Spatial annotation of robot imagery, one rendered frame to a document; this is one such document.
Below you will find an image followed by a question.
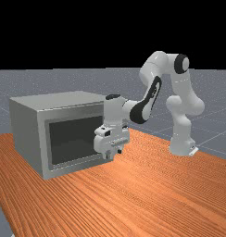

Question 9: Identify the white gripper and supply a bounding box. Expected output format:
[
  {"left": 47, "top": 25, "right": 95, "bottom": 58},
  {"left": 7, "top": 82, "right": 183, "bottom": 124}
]
[{"left": 93, "top": 123, "right": 131, "bottom": 159}]

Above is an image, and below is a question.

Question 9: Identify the grey microwave oven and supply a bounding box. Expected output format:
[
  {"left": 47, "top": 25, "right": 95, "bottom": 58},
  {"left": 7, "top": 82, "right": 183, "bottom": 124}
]
[{"left": 8, "top": 90, "right": 117, "bottom": 181}]

